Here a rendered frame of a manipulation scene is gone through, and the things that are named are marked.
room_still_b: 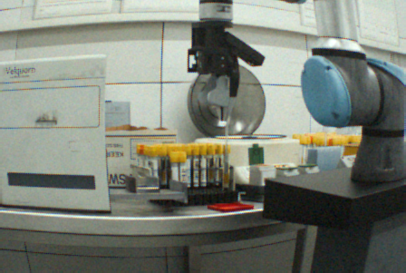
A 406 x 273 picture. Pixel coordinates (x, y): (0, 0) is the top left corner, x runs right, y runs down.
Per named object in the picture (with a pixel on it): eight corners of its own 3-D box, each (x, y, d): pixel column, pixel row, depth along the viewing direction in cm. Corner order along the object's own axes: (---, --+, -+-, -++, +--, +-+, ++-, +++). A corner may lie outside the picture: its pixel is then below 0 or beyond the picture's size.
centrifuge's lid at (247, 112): (190, 56, 199) (180, 62, 206) (194, 151, 196) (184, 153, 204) (263, 59, 206) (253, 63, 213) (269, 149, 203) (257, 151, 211)
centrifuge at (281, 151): (227, 193, 170) (228, 140, 169) (188, 180, 198) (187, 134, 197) (313, 184, 177) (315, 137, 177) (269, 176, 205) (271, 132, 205)
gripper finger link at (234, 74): (220, 97, 155) (219, 55, 155) (228, 97, 156) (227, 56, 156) (232, 97, 151) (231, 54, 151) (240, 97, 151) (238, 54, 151)
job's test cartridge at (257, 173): (259, 195, 152) (261, 166, 152) (247, 193, 156) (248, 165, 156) (275, 193, 154) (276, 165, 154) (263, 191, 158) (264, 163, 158)
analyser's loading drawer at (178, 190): (92, 202, 129) (91, 176, 129) (83, 197, 135) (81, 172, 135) (188, 202, 139) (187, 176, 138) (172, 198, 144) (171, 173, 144)
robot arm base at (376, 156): (416, 174, 121) (420, 129, 120) (383, 185, 112) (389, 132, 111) (376, 169, 133) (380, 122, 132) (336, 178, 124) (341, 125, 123)
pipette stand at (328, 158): (318, 190, 164) (321, 149, 163) (301, 189, 169) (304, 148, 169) (342, 184, 169) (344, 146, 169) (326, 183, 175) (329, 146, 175)
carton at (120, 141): (87, 193, 157) (83, 128, 157) (59, 178, 183) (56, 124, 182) (180, 193, 169) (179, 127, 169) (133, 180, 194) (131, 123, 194)
